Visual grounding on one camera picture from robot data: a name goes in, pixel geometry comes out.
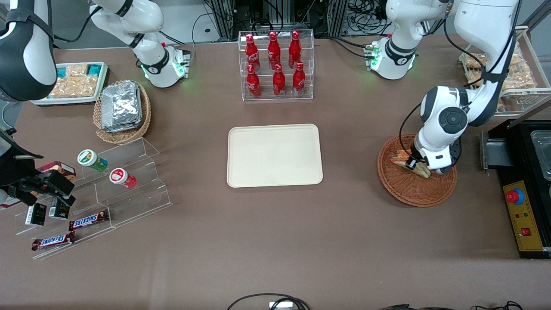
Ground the black equipment box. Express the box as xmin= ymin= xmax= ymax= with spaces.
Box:
xmin=494 ymin=119 xmax=551 ymax=260

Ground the red emergency stop button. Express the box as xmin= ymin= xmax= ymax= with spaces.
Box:
xmin=506 ymin=188 xmax=525 ymax=206

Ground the small black box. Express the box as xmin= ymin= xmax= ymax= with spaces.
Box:
xmin=25 ymin=202 xmax=47 ymax=227
xmin=48 ymin=197 xmax=71 ymax=220

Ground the round brown wicker basket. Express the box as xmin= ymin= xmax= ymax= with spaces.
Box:
xmin=377 ymin=133 xmax=458 ymax=208

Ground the yellow control panel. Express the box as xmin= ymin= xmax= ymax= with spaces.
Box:
xmin=502 ymin=180 xmax=545 ymax=253

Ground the brown snickers bar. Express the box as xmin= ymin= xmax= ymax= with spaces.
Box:
xmin=31 ymin=231 xmax=77 ymax=252
xmin=68 ymin=209 xmax=110 ymax=232

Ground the tangled black cable bundle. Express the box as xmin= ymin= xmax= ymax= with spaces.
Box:
xmin=348 ymin=0 xmax=393 ymax=37

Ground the aluminium frame post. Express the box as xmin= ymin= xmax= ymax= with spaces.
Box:
xmin=327 ymin=0 xmax=350 ymax=37
xmin=210 ymin=0 xmax=235 ymax=40

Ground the silver foil packet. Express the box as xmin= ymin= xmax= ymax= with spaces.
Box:
xmin=101 ymin=81 xmax=142 ymax=129
xmin=103 ymin=84 xmax=144 ymax=134

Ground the beige rectangular tray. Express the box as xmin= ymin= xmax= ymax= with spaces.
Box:
xmin=227 ymin=124 xmax=324 ymax=189

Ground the white snack tray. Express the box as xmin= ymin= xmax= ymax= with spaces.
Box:
xmin=30 ymin=62 xmax=109 ymax=106

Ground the clear bag of biscuits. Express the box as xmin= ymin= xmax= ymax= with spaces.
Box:
xmin=503 ymin=63 xmax=537 ymax=91
xmin=464 ymin=53 xmax=489 ymax=70
xmin=512 ymin=42 xmax=526 ymax=67

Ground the thin black cable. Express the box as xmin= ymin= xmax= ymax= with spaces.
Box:
xmin=379 ymin=301 xmax=525 ymax=310

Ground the red cup with white lid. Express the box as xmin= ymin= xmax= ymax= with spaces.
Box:
xmin=108 ymin=167 xmax=138 ymax=189

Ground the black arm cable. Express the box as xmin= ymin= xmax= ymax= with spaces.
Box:
xmin=399 ymin=0 xmax=523 ymax=161
xmin=53 ymin=6 xmax=105 ymax=44

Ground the grey metal bracket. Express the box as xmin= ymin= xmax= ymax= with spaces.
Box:
xmin=481 ymin=131 xmax=510 ymax=171

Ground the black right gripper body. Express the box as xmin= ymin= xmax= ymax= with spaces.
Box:
xmin=0 ymin=131 xmax=43 ymax=199

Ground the red brown snack box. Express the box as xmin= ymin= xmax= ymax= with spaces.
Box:
xmin=36 ymin=161 xmax=77 ymax=182

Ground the clear acrylic bottle rack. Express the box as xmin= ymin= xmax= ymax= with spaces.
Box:
xmin=238 ymin=29 xmax=315 ymax=102

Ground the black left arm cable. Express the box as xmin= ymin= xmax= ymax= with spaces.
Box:
xmin=399 ymin=0 xmax=523 ymax=161

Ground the red cola bottle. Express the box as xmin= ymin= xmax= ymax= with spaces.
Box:
xmin=292 ymin=62 xmax=306 ymax=96
xmin=267 ymin=31 xmax=282 ymax=70
xmin=288 ymin=30 xmax=302 ymax=69
xmin=272 ymin=64 xmax=286 ymax=97
xmin=246 ymin=64 xmax=262 ymax=98
xmin=245 ymin=34 xmax=261 ymax=72

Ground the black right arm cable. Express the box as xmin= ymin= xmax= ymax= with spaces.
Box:
xmin=53 ymin=6 xmax=105 ymax=44

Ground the clear acrylic stepped stand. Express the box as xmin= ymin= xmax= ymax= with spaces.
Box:
xmin=15 ymin=137 xmax=173 ymax=261

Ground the light wicker basket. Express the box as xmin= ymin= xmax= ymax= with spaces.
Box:
xmin=93 ymin=80 xmax=152 ymax=145

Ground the white wire rack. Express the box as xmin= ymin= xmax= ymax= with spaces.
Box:
xmin=458 ymin=26 xmax=551 ymax=118

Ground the triangle sandwich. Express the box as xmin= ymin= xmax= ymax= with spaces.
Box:
xmin=390 ymin=149 xmax=431 ymax=179

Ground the clear bag of crackers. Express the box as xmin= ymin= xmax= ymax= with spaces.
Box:
xmin=48 ymin=65 xmax=100 ymax=99

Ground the green cup with white lid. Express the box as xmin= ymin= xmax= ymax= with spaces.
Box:
xmin=77 ymin=149 xmax=108 ymax=173

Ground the clear plastic container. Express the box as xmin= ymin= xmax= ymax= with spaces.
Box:
xmin=530 ymin=129 xmax=551 ymax=182

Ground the black looped cable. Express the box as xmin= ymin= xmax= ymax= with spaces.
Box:
xmin=226 ymin=293 xmax=311 ymax=310

